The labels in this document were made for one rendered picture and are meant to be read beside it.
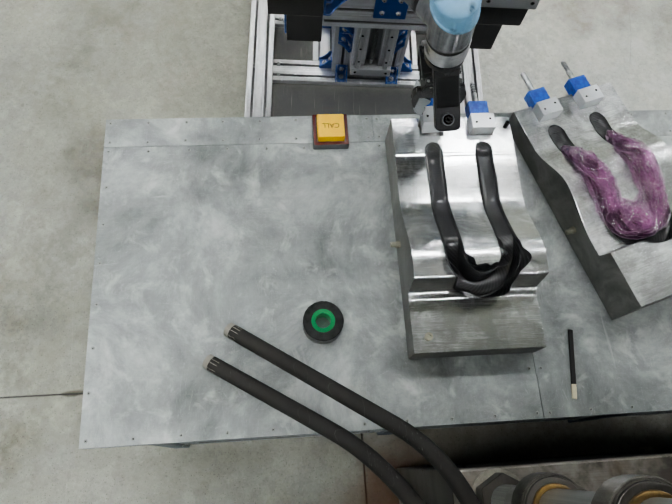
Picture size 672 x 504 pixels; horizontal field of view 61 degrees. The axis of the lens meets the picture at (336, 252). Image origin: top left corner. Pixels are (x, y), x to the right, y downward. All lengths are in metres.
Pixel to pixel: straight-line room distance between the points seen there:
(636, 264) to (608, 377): 0.23
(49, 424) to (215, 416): 1.01
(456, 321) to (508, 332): 0.10
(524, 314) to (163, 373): 0.71
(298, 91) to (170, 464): 1.32
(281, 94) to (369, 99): 0.31
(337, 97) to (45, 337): 1.28
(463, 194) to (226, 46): 1.54
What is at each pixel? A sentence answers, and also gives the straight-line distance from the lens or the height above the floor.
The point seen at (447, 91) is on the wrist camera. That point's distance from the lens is 1.08.
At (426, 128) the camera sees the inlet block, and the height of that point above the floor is 0.92.
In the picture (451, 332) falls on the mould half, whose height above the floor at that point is 0.86.
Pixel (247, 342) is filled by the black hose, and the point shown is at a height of 0.84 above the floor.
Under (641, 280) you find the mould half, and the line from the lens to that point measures 1.27.
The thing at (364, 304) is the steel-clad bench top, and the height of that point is 0.80.
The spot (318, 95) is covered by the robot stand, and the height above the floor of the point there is 0.21.
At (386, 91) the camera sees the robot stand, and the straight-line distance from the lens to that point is 2.16.
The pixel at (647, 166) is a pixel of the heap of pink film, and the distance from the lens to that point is 1.39.
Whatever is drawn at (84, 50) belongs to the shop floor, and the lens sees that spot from 2.63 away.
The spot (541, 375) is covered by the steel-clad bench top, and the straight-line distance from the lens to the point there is 1.25.
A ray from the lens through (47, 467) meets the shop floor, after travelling 2.08.
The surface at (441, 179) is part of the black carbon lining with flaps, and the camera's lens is 1.23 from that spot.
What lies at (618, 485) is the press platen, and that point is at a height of 1.28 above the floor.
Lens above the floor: 1.94
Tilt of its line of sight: 69 degrees down
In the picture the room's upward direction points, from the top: 11 degrees clockwise
